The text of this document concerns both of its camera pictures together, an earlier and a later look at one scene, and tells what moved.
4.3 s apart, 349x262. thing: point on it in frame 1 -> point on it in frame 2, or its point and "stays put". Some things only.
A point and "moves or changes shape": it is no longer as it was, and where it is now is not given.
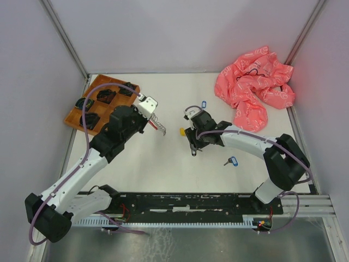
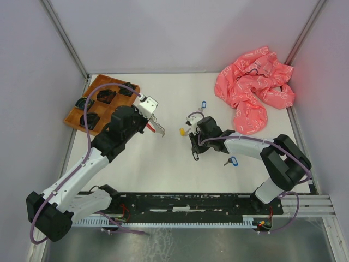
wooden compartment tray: [101, 102] stays put
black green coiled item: [79, 103] stays put
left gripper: [144, 119] stays put
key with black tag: [193, 149] moves or changes shape
